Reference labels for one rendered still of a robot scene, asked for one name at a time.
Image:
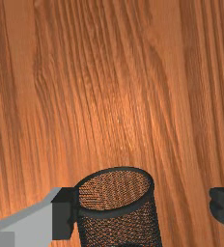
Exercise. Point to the dark mesh basket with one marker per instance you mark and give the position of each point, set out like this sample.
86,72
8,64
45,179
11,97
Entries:
117,222

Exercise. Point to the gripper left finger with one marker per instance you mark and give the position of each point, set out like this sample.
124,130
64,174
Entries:
33,222

